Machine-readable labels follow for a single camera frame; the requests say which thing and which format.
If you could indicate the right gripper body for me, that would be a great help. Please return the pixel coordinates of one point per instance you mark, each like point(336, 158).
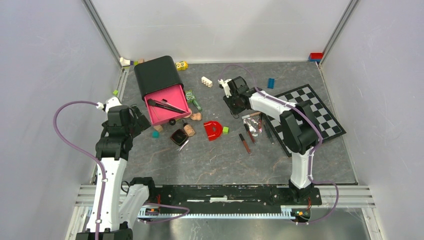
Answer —
point(233, 104)

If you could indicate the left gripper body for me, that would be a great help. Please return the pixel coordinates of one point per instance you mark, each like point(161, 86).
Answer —
point(140, 123)

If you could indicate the black makeup brush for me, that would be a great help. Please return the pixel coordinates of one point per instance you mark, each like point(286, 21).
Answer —
point(154, 103)

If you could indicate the thin black pencil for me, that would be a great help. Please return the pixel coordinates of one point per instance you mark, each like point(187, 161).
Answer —
point(172, 105)

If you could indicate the red lipstick tube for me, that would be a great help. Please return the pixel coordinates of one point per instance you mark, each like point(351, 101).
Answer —
point(247, 128)

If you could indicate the clear plastic wrapper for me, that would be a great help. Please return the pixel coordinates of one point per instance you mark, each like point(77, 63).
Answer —
point(254, 124)

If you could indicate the brown lip gloss tube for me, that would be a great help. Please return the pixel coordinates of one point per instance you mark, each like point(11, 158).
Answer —
point(244, 143)

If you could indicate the black pink drawer organizer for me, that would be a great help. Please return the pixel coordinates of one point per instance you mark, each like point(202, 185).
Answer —
point(159, 79)

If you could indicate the beige makeup sponge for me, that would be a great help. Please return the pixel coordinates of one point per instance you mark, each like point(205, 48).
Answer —
point(196, 116)

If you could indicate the pink white lip gloss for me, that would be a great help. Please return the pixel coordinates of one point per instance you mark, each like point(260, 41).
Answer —
point(251, 115)

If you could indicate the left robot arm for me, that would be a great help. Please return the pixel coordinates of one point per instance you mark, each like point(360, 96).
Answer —
point(110, 219)

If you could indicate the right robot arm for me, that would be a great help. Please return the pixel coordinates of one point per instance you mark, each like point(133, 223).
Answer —
point(300, 128)

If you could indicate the teal cube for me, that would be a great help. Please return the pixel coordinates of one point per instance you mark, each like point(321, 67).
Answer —
point(155, 134)

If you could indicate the wooden cube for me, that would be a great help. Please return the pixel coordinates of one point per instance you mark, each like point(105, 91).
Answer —
point(158, 128)

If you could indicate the white lego brick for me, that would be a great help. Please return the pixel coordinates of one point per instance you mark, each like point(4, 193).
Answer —
point(207, 82)

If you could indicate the black drawer knob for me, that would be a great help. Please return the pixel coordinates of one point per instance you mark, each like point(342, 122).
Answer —
point(172, 122)

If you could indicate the blue lego brick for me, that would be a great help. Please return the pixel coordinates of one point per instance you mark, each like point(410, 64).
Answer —
point(271, 83)

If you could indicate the dark eyeliner pencil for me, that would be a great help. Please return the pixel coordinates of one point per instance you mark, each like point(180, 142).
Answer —
point(268, 133)

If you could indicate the red D-shaped toy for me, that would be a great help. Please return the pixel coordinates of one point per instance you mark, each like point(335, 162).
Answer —
point(213, 130)

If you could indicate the black compact case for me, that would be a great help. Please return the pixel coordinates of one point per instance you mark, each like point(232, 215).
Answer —
point(179, 137)

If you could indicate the green number blocks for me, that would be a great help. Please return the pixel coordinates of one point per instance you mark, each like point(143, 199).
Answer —
point(190, 96)

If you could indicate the silver tweezers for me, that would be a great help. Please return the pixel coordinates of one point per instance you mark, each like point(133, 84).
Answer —
point(182, 146)

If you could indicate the foundation bottle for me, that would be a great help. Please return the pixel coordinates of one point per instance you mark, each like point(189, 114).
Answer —
point(188, 128)

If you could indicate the white toy block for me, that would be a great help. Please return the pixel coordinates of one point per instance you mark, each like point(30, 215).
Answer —
point(125, 62)

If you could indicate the yellow toy block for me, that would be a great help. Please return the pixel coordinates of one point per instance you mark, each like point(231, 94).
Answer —
point(181, 65)

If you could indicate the red blue corner blocks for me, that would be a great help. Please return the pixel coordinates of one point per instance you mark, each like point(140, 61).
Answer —
point(315, 57)

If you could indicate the black white chessboard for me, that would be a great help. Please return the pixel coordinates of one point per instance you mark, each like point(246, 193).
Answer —
point(329, 126)

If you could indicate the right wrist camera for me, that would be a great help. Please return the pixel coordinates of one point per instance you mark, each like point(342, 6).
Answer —
point(224, 84)

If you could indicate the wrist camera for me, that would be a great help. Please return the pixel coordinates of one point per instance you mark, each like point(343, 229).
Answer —
point(110, 103)
point(224, 84)

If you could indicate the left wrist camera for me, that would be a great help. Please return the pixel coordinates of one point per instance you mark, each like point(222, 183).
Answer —
point(110, 103)

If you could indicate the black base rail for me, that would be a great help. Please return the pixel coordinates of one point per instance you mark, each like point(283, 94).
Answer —
point(235, 198)

